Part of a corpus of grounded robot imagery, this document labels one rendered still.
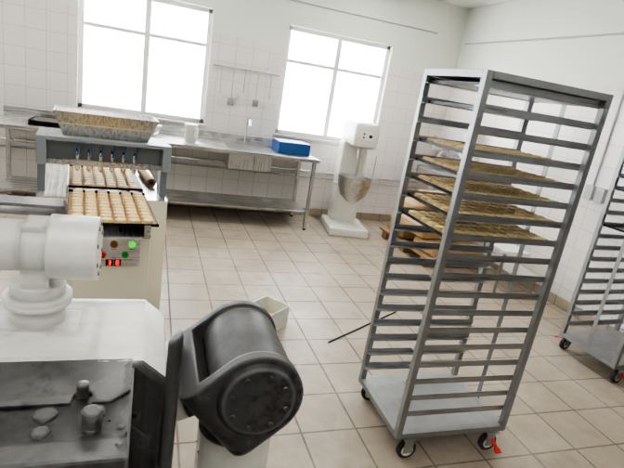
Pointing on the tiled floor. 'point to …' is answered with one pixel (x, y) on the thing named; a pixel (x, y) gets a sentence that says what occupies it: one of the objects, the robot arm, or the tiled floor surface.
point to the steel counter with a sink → (261, 155)
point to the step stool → (511, 264)
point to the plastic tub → (279, 311)
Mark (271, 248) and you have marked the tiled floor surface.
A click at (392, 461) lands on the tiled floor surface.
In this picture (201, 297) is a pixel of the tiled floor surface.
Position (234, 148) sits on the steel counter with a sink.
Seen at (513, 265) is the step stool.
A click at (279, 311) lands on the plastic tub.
